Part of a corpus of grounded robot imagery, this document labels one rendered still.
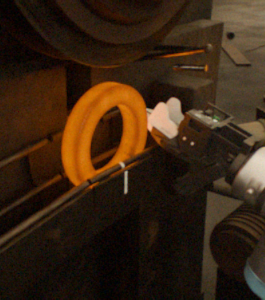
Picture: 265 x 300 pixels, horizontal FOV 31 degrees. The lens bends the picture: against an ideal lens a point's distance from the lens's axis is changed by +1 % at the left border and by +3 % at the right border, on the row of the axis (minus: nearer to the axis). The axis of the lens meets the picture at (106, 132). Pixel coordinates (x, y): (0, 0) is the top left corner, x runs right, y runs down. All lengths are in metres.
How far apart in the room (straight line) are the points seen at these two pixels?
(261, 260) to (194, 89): 0.31
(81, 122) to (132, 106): 0.12
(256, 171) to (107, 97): 0.25
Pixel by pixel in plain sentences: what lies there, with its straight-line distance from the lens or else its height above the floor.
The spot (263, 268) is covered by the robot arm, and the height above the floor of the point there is 0.57.
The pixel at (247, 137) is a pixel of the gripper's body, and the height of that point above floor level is 0.76.
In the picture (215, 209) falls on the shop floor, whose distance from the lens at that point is 2.09.
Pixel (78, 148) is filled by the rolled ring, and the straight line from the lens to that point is 0.71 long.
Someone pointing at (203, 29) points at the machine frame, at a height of 0.87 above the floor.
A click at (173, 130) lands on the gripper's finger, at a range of 0.83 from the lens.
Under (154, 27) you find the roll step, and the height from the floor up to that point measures 0.93.
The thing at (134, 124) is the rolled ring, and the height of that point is 0.76.
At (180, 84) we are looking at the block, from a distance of 0.92.
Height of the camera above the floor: 1.05
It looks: 22 degrees down
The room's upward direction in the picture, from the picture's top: straight up
